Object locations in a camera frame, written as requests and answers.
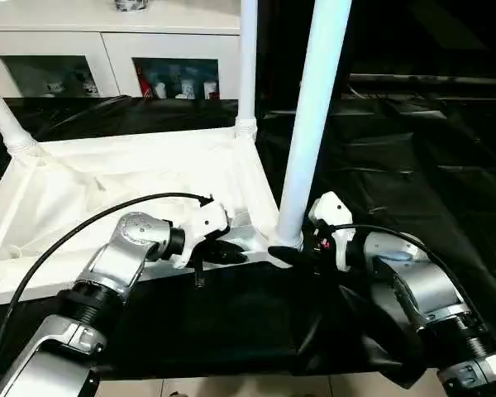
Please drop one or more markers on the white plastic table top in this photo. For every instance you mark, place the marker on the white plastic table top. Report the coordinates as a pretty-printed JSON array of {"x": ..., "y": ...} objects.
[{"x": 107, "y": 173}]

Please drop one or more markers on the white plastic table leg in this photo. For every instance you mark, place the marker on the white plastic table leg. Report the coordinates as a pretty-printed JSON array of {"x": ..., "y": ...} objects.
[
  {"x": 0, "y": 111},
  {"x": 310, "y": 103},
  {"x": 248, "y": 62}
]

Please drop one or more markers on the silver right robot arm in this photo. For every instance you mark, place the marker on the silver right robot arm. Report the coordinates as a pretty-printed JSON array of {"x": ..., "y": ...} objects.
[{"x": 425, "y": 285}]

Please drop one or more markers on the black mat cloth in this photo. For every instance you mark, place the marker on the black mat cloth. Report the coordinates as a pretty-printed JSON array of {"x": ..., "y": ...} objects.
[{"x": 397, "y": 186}]

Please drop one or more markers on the black fabric backdrop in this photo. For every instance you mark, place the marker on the black fabric backdrop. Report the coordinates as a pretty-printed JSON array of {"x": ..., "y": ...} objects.
[{"x": 417, "y": 33}]

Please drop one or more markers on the white glass door cabinet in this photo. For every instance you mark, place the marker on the white glass door cabinet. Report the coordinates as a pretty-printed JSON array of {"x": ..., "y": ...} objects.
[{"x": 107, "y": 33}]

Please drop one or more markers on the dark patterned cabinet-top object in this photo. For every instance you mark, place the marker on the dark patterned cabinet-top object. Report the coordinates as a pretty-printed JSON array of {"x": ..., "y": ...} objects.
[{"x": 131, "y": 4}]

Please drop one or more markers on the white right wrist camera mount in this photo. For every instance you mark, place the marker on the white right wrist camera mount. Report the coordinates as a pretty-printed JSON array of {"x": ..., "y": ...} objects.
[{"x": 335, "y": 211}]

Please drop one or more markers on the grey metal rail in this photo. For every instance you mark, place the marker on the grey metal rail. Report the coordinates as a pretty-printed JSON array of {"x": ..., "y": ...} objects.
[{"x": 430, "y": 79}]

